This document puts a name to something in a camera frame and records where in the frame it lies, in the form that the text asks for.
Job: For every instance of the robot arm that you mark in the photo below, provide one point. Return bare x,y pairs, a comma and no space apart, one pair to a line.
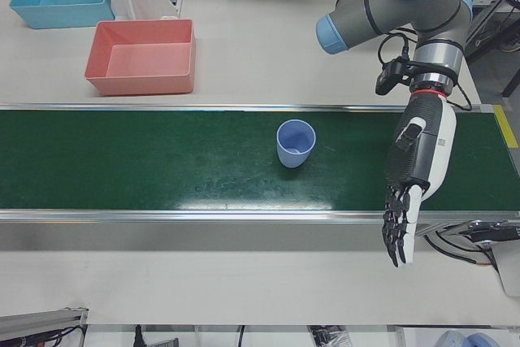
406,5

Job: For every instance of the blue plastic cup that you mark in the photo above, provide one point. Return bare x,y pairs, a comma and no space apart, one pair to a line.
296,148

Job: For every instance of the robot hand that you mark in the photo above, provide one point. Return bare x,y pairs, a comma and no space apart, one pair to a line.
422,160

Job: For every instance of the pink plastic box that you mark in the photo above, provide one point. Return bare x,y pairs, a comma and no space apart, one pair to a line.
142,62

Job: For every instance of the green conveyor belt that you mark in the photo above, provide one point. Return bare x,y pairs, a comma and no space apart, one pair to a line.
122,160

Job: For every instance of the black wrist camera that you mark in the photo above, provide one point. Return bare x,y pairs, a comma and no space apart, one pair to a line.
386,79

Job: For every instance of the grey flat panel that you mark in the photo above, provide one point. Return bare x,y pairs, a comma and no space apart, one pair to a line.
510,270

